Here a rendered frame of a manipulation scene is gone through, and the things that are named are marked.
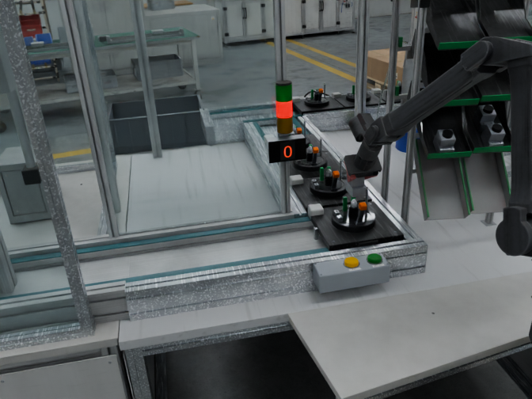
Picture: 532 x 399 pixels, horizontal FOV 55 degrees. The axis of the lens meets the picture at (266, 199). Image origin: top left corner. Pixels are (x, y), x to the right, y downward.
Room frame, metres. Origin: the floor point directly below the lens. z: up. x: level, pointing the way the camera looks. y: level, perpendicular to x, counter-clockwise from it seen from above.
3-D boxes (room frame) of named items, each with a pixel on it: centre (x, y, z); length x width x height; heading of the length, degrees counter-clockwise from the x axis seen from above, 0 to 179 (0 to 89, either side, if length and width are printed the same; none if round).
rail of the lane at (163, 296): (1.26, -0.04, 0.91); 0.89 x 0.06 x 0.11; 100
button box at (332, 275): (1.23, -0.23, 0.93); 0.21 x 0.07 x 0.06; 100
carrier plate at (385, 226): (1.46, -0.28, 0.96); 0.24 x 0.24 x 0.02; 10
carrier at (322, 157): (1.95, -0.19, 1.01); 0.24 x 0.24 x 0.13; 10
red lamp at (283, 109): (1.54, -0.07, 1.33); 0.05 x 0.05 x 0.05
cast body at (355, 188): (1.48, -0.28, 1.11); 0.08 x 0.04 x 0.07; 11
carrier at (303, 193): (1.71, -0.23, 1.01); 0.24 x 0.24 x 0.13; 10
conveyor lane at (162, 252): (1.43, 0.02, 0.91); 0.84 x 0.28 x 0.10; 100
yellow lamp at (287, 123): (1.54, -0.07, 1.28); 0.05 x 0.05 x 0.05
